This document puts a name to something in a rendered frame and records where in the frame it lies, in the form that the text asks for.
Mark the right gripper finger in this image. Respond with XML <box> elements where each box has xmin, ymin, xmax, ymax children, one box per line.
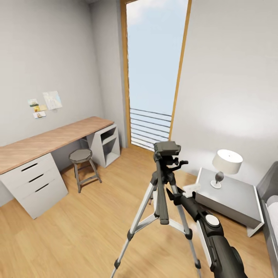
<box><xmin>177</xmin><ymin>187</ymin><xmax>185</xmax><ymax>195</ymax></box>
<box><xmin>166</xmin><ymin>188</ymin><xmax>174</xmax><ymax>201</ymax></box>

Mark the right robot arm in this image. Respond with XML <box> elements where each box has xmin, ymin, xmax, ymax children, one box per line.
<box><xmin>166</xmin><ymin>183</ymin><xmax>247</xmax><ymax>278</ymax></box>

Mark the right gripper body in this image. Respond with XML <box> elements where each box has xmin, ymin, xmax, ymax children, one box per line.
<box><xmin>173</xmin><ymin>191</ymin><xmax>198</xmax><ymax>212</ymax></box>

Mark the camera tripod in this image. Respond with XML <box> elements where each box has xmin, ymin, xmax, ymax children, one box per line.
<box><xmin>110</xmin><ymin>141</ymin><xmax>202</xmax><ymax>278</ymax></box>

